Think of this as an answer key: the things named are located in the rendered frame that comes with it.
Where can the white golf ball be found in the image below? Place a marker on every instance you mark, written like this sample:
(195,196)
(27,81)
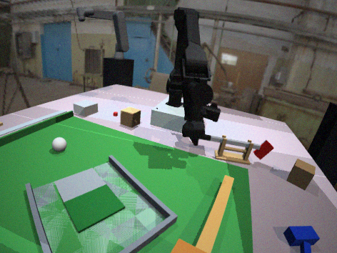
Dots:
(59,144)

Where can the green putting mat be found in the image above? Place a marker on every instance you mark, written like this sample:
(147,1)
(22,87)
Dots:
(186,183)

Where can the brown cube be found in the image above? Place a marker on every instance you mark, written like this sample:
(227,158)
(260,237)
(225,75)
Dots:
(301,174)
(130,116)

